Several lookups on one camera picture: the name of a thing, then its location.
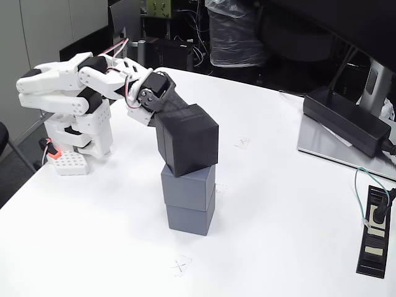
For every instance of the grey cube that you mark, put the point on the grey cube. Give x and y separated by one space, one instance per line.
188 219
185 191

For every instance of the black power adapter brick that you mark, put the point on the black power adapter brick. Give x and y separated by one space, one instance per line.
340 117

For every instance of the black plug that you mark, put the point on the black plug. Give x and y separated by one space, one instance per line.
378 213

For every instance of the black chair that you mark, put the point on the black chair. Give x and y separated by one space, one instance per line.
3 136

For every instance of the orange connector clamp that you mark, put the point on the orange connector clamp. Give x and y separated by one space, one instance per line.
53 152

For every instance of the clear tape with X mark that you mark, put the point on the clear tape with X mark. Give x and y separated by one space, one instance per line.
180 266
242 143
221 189

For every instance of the black power strip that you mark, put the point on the black power strip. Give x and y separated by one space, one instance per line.
372 256

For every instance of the silver computer tower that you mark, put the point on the silver computer tower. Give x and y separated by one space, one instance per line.
123 37

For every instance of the black computer box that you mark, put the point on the black computer box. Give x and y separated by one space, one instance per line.
170 55

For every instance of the grey post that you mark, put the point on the grey post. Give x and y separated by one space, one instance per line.
140 55

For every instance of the plastic wrapped black object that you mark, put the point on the plastic wrapped black object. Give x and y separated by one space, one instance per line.
235 34

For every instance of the green circuit board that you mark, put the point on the green circuit board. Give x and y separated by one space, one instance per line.
157 8

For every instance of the black cube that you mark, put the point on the black cube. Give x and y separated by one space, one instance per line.
188 139

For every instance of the black monitor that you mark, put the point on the black monitor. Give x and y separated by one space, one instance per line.
340 18

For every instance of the white perforated base plate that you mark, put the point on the white perforated base plate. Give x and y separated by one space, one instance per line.
71 164

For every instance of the silver monitor stand base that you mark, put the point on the silver monitor stand base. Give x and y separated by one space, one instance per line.
315 142

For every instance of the crumpled clear plastic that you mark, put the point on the crumpled clear plastic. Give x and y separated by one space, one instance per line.
389 109

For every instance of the silver monitor stand neck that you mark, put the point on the silver monitor stand neck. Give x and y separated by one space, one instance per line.
374 83

